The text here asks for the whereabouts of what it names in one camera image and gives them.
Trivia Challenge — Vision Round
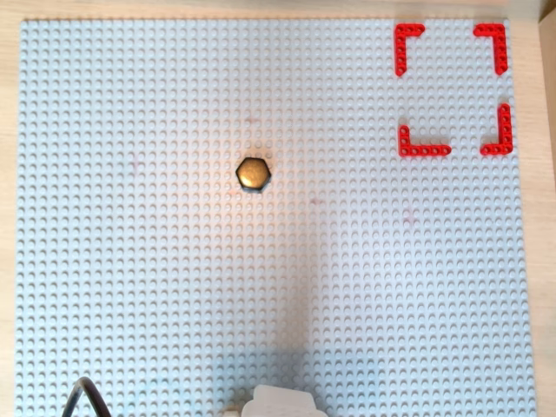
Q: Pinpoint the black hexagonal Lego piece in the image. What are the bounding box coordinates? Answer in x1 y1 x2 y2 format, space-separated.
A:
235 156 273 195

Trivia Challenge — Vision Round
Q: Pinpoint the grey Lego baseplate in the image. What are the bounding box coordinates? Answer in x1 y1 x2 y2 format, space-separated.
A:
12 17 538 417

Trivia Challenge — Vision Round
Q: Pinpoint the red L-shaped Lego beam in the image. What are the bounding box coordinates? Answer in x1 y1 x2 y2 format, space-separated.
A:
397 124 453 158
480 103 513 157
473 22 509 77
394 22 426 78

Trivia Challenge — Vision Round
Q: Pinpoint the black camera cable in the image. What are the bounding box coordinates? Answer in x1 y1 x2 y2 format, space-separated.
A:
60 376 112 417

